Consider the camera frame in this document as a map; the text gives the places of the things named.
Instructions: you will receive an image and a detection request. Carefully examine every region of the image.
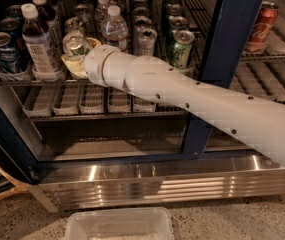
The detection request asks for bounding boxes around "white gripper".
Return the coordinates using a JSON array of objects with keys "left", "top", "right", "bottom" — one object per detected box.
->
[{"left": 61, "top": 37, "right": 120, "bottom": 87}]

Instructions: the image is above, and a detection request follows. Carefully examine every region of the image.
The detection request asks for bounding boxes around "7up can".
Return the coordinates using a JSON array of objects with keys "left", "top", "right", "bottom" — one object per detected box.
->
[
  {"left": 63, "top": 31, "right": 89, "bottom": 57},
  {"left": 64, "top": 16, "right": 86, "bottom": 35}
]

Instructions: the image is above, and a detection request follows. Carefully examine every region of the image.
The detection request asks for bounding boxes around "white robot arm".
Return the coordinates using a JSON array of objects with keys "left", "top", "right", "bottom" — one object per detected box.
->
[{"left": 62, "top": 45, "right": 285, "bottom": 167}]

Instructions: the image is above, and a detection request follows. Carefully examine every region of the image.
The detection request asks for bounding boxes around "silver energy can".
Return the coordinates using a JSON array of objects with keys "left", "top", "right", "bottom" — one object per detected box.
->
[
  {"left": 133, "top": 16, "right": 152, "bottom": 36},
  {"left": 137, "top": 28, "right": 157, "bottom": 56}
]

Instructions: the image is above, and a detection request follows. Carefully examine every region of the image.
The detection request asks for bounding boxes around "front silver energy can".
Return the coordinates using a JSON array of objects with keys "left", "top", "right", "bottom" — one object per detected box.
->
[{"left": 137, "top": 28, "right": 157, "bottom": 56}]

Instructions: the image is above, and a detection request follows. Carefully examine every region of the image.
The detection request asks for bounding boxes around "blue pepsi can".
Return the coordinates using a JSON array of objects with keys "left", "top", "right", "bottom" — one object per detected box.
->
[
  {"left": 0, "top": 32, "right": 21, "bottom": 74},
  {"left": 0, "top": 17, "right": 30, "bottom": 71}
]

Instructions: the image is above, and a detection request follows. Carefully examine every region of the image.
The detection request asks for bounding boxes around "front blue pepsi can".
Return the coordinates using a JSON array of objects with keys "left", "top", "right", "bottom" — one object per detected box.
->
[{"left": 0, "top": 32, "right": 21, "bottom": 74}]

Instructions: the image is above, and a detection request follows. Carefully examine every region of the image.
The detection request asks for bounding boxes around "green soda can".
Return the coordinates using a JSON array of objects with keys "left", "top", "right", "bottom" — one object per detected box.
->
[
  {"left": 168, "top": 16, "right": 189, "bottom": 37},
  {"left": 168, "top": 30, "right": 195, "bottom": 69}
]

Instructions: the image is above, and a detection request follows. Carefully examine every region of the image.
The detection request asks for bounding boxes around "front green soda can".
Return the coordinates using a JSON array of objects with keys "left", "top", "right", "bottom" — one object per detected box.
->
[{"left": 168, "top": 30, "right": 195, "bottom": 69}]

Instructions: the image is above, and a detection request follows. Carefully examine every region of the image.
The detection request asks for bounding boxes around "steel fridge base grille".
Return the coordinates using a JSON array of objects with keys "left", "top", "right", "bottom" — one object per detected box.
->
[{"left": 30, "top": 153, "right": 285, "bottom": 213}]

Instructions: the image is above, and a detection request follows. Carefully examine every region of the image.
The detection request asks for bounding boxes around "red coca-cola can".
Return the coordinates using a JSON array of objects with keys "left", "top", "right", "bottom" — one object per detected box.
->
[{"left": 245, "top": 1, "right": 279, "bottom": 52}]

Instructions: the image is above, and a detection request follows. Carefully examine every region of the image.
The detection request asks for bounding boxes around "front clear water bottle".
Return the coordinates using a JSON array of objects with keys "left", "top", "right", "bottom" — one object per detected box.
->
[{"left": 101, "top": 5, "right": 128, "bottom": 52}]

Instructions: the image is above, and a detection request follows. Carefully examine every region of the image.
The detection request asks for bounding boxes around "front dark tea bottle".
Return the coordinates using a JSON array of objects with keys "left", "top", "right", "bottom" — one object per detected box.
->
[{"left": 21, "top": 3, "right": 60, "bottom": 73}]

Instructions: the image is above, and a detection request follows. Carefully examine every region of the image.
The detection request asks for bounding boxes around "dark tea bottle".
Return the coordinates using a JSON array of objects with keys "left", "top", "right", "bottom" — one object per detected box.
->
[
  {"left": 21, "top": 3, "right": 60, "bottom": 73},
  {"left": 32, "top": 0, "right": 62, "bottom": 53}
]

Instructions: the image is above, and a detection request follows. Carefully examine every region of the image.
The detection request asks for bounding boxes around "clear plastic bin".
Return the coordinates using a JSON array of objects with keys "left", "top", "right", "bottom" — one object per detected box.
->
[{"left": 64, "top": 207, "right": 175, "bottom": 240}]

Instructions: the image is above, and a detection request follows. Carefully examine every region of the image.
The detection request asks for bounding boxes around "lower wire shelf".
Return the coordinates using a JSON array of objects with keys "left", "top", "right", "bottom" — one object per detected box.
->
[{"left": 22, "top": 83, "right": 185, "bottom": 121}]

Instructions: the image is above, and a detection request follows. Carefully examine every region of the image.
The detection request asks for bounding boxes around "wire shelf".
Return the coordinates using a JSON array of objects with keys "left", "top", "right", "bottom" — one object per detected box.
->
[
  {"left": 0, "top": 0, "right": 216, "bottom": 85},
  {"left": 22, "top": 83, "right": 185, "bottom": 121}
]

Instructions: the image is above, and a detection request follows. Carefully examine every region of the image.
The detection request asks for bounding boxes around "top wire shelf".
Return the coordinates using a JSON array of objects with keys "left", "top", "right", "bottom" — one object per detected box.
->
[{"left": 0, "top": 0, "right": 216, "bottom": 85}]

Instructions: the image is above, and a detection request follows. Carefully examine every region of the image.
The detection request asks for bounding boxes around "blue fridge door frame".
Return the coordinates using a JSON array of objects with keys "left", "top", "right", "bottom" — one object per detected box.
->
[{"left": 181, "top": 0, "right": 270, "bottom": 156}]

